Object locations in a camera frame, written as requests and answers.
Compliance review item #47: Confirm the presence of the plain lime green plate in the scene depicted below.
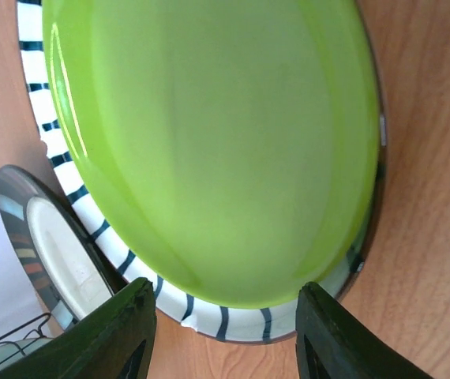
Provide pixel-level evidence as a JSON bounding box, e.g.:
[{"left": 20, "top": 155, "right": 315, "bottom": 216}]
[{"left": 41, "top": 0, "right": 380, "bottom": 310}]

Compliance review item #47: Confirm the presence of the black wire dish rack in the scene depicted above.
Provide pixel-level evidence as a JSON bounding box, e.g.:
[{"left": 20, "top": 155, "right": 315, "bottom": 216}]
[{"left": 0, "top": 312, "right": 51, "bottom": 343}]

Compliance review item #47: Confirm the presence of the black rimmed beige plate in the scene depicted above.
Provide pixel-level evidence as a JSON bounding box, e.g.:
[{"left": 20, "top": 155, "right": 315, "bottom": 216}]
[{"left": 0, "top": 165, "right": 126, "bottom": 331}]

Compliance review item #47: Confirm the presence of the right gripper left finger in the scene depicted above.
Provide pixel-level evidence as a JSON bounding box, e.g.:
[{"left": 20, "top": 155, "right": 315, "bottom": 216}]
[{"left": 0, "top": 278, "right": 156, "bottom": 378}]

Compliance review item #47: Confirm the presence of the mint green flower plate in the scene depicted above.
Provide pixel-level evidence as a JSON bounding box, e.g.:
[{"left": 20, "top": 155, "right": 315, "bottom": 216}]
[{"left": 0, "top": 338, "right": 51, "bottom": 371}]

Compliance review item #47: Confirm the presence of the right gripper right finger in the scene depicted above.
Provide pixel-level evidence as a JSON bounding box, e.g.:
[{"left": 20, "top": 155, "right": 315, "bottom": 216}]
[{"left": 295, "top": 282, "right": 430, "bottom": 378}]

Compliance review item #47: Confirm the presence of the green striped rim plate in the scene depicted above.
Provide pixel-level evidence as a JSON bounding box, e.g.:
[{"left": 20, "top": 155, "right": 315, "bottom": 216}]
[{"left": 16, "top": 0, "right": 388, "bottom": 345}]

